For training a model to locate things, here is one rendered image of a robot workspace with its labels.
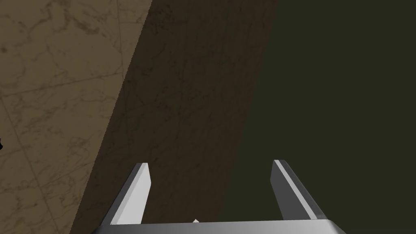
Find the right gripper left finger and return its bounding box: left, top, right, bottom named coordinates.
left=104, top=162, right=152, bottom=225

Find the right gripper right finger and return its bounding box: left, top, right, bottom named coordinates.
left=270, top=159, right=327, bottom=221

